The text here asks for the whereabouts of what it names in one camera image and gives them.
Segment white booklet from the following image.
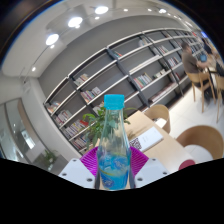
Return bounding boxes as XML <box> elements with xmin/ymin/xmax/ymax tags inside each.
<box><xmin>129</xmin><ymin>125</ymin><xmax>165</xmax><ymax>153</ymax></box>

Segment ceiling lights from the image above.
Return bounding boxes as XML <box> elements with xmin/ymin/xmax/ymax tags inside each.
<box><xmin>29</xmin><ymin>4</ymin><xmax>201</xmax><ymax>73</ymax></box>

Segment grey bookshelf unit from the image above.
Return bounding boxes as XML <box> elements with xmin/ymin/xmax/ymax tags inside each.
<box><xmin>43</xmin><ymin>27</ymin><xmax>208</xmax><ymax>154</ymax></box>

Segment clear bottle with blue cap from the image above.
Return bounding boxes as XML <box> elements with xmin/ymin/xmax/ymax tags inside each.
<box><xmin>94</xmin><ymin>93</ymin><xmax>133</xmax><ymax>191</ymax></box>

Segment small green ledge plant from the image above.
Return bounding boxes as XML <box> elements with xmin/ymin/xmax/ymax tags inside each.
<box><xmin>41</xmin><ymin>149</ymin><xmax>60</xmax><ymax>168</ymax></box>

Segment round-backed wooden chair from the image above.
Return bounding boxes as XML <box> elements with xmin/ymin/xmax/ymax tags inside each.
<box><xmin>175</xmin><ymin>124</ymin><xmax>224</xmax><ymax>160</ymax></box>
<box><xmin>143</xmin><ymin>104</ymin><xmax>172</xmax><ymax>134</ymax></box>

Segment leafy potted plant, white pot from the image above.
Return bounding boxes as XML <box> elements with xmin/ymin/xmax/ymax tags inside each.
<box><xmin>81</xmin><ymin>106</ymin><xmax>138</xmax><ymax>152</ymax></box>

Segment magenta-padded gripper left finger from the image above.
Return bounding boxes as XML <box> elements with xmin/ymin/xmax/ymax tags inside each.
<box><xmin>58</xmin><ymin>146</ymin><xmax>101</xmax><ymax>190</ymax></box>

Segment person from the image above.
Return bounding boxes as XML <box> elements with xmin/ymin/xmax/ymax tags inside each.
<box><xmin>180</xmin><ymin>41</ymin><xmax>210</xmax><ymax>76</ymax></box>
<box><xmin>200</xmin><ymin>37</ymin><xmax>224</xmax><ymax>76</ymax></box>

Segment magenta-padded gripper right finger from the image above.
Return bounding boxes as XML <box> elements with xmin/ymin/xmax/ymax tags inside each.
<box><xmin>128</xmin><ymin>146</ymin><xmax>170</xmax><ymax>188</ymax></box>

